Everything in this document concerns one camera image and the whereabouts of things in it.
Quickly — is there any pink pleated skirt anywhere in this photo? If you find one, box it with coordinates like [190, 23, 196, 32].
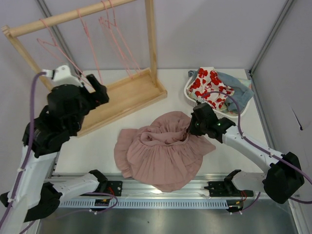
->
[114, 111, 216, 192]

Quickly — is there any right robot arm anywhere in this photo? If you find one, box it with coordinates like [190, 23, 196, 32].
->
[188, 103, 305, 204]

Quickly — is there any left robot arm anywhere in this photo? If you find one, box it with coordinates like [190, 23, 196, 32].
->
[0, 74, 109, 234]

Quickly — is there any white laundry basket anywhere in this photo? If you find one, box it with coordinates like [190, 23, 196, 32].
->
[187, 70, 254, 117]

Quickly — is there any wooden clothes rack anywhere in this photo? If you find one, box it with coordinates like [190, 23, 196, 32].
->
[1, 0, 167, 137]

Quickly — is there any red floral white garment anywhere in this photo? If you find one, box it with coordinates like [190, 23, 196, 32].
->
[186, 67, 234, 111]

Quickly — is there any blue denim garment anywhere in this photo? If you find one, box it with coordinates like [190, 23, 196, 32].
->
[188, 70, 254, 113]

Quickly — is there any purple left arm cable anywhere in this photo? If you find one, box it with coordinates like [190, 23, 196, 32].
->
[0, 72, 119, 231]

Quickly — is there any pink wire hanger leftmost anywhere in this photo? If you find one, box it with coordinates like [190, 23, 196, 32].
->
[37, 19, 91, 87]

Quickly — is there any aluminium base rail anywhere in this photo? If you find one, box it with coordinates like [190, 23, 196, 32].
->
[48, 173, 299, 199]

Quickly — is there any white slotted cable duct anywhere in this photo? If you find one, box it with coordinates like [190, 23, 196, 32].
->
[59, 198, 229, 209]

